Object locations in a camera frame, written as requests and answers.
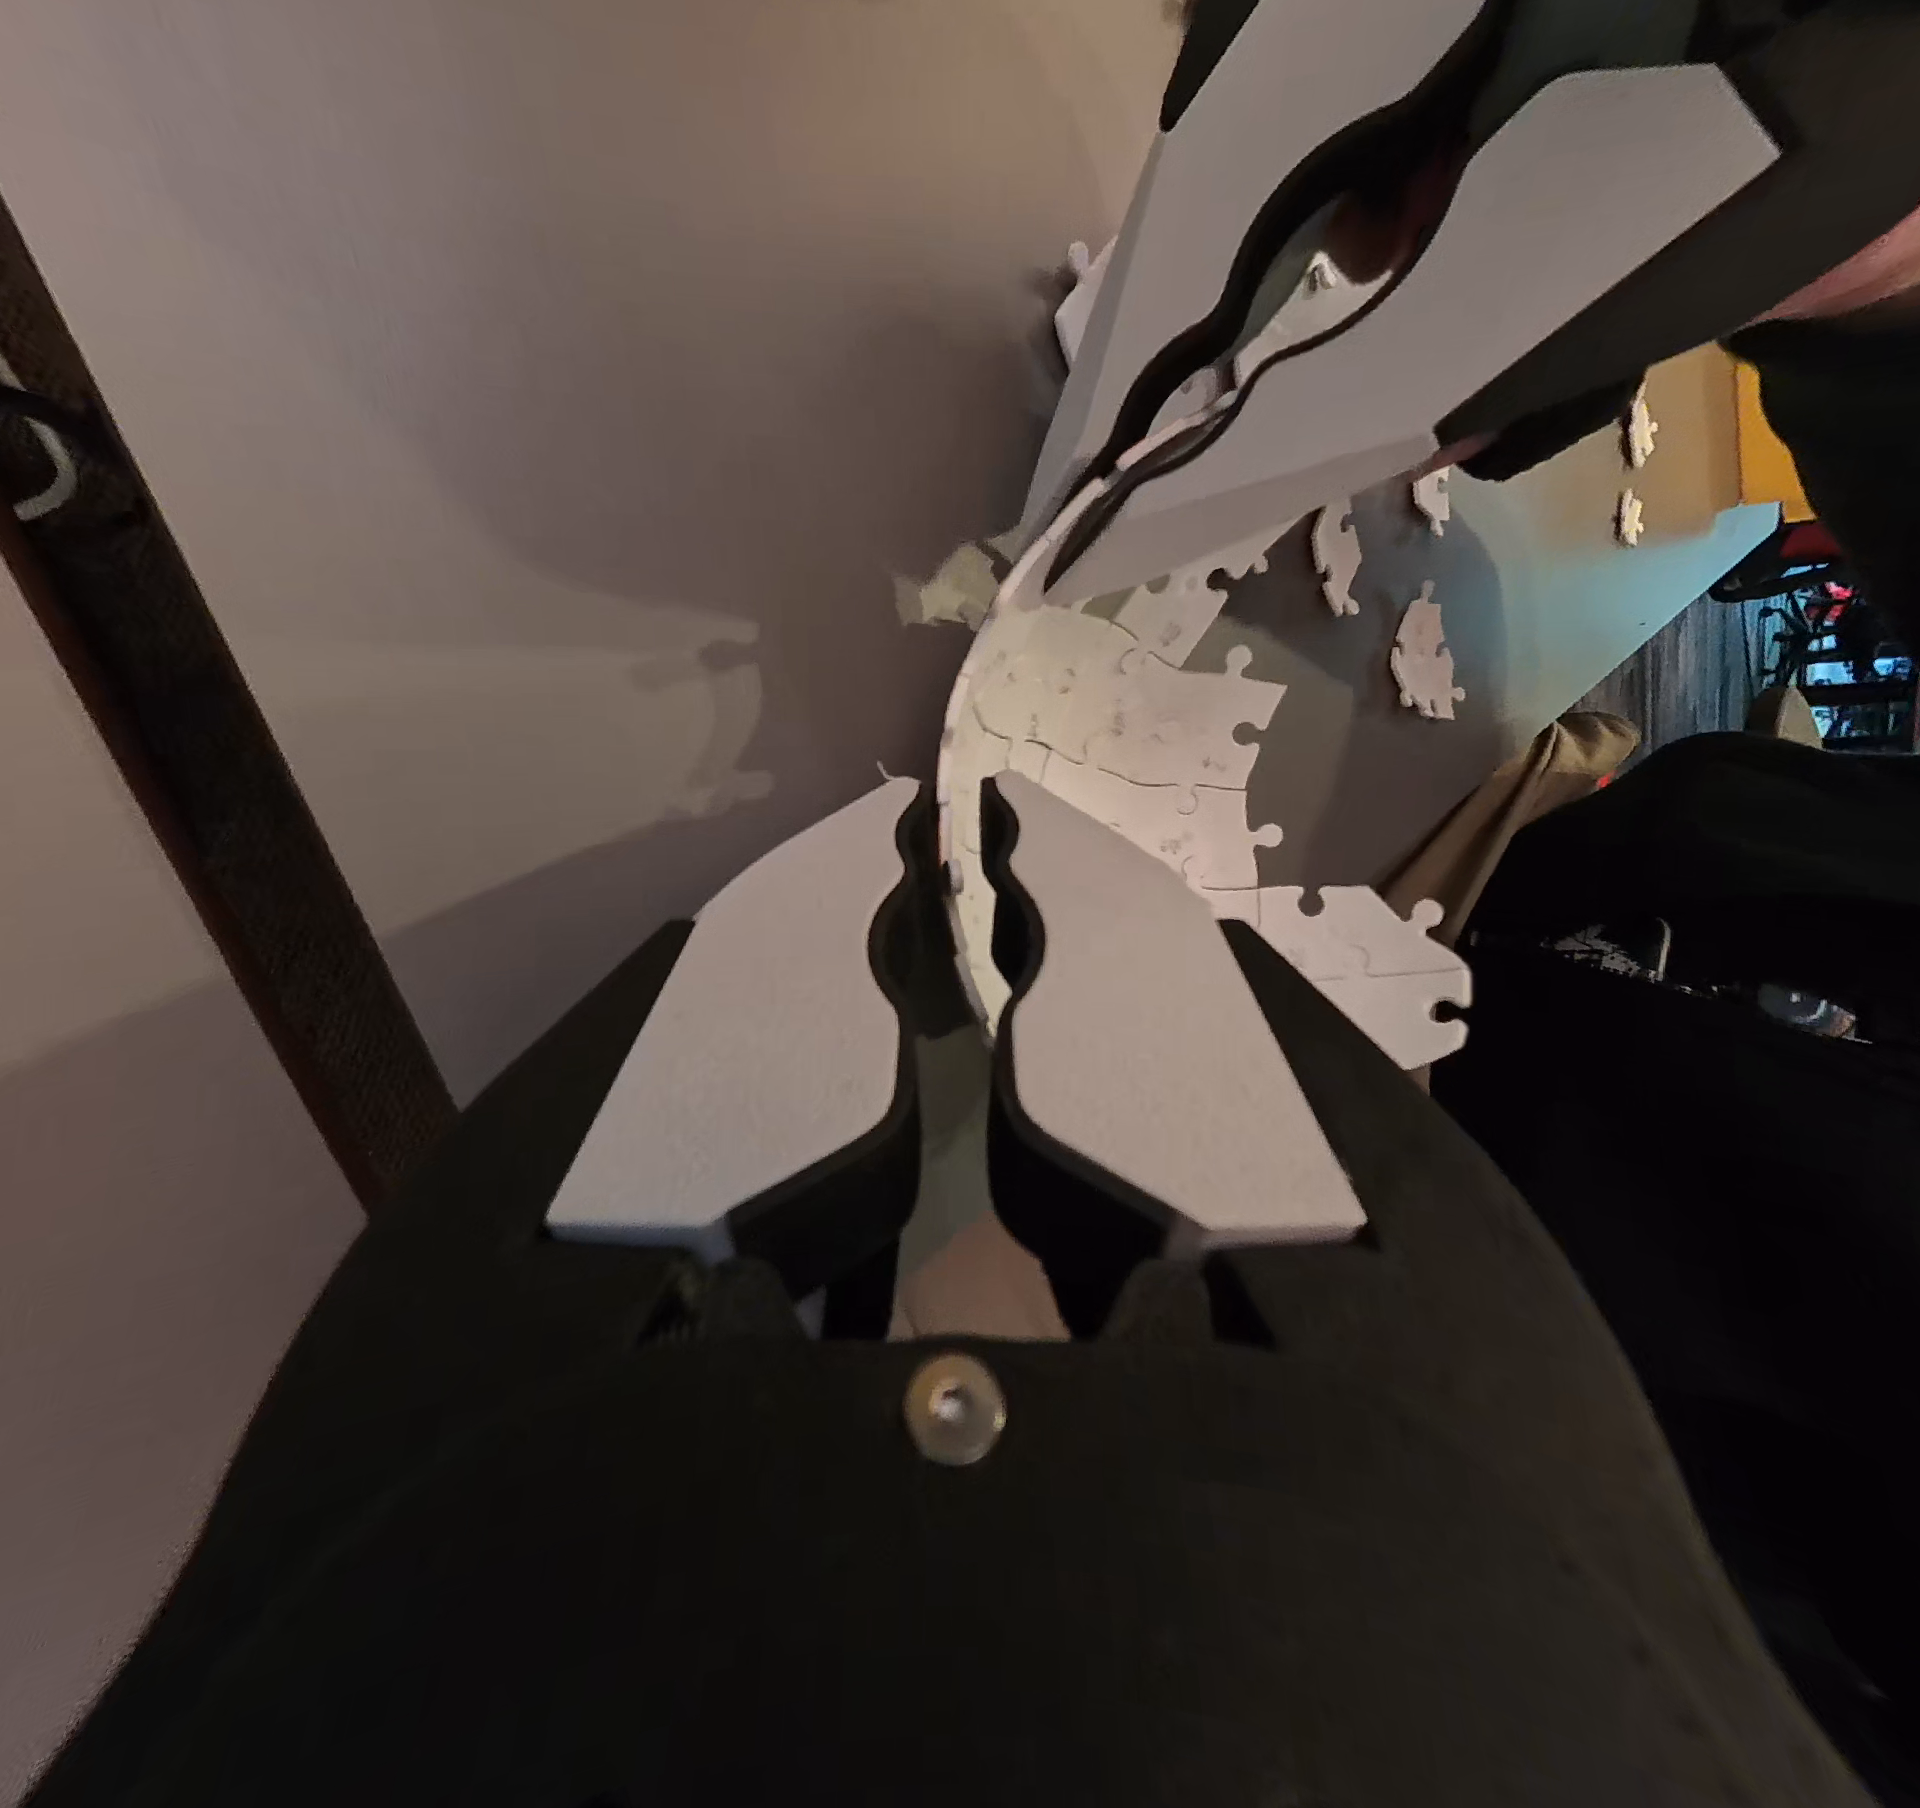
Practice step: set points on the person's right hand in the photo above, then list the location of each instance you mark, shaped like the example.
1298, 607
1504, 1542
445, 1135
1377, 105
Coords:
1882, 271

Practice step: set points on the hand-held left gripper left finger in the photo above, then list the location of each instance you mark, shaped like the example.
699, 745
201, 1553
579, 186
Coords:
720, 1073

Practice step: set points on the person's right forearm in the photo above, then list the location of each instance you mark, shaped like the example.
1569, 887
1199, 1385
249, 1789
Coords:
1852, 427

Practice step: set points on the partly built white puzzle ball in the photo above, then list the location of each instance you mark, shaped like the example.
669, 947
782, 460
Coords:
1171, 727

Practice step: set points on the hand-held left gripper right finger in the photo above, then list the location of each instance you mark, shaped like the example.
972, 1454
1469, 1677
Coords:
1186, 1073

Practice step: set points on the person's tan trouser leg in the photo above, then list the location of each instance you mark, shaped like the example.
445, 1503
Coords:
1515, 819

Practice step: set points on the tan mesh office chair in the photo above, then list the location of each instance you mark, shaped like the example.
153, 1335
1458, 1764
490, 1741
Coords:
1785, 717

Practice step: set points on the white puzzle pieces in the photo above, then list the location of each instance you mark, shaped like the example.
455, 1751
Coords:
1425, 651

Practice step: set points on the wooden-edged white table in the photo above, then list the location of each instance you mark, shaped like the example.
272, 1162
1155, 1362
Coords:
120, 1312

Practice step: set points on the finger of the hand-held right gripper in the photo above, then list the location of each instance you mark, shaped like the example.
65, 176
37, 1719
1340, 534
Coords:
1274, 83
1500, 278

